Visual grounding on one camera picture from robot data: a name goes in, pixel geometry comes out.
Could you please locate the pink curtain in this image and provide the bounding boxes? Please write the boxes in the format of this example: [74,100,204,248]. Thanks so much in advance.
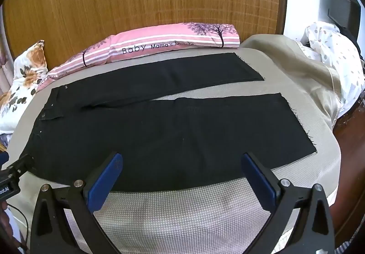
[0,48,13,96]

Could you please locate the floral pillow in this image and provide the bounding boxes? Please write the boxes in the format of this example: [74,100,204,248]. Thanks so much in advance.
[0,40,48,134]

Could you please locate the black cable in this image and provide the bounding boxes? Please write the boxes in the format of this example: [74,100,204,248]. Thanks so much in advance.
[8,203,29,250]

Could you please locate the black pants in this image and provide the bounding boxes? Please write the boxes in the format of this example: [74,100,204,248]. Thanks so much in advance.
[24,53,316,193]

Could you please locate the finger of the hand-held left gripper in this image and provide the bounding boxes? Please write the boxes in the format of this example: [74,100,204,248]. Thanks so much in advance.
[8,153,35,177]

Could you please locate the white dotted cloth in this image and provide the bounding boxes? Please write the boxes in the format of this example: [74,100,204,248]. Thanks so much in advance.
[295,21,365,118]

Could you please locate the grey woven bed mat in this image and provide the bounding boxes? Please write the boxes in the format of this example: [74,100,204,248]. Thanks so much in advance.
[6,45,343,254]

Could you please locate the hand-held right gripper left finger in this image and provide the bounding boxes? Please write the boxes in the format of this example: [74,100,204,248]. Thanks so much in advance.
[30,152,124,254]

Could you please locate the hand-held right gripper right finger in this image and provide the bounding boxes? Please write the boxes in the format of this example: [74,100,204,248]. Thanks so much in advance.
[241,152,335,254]

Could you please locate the pink striped pillow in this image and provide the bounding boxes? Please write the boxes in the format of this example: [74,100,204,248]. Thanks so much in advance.
[36,22,240,92]

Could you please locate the beige satin blanket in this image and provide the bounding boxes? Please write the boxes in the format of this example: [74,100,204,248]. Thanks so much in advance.
[242,34,344,130]

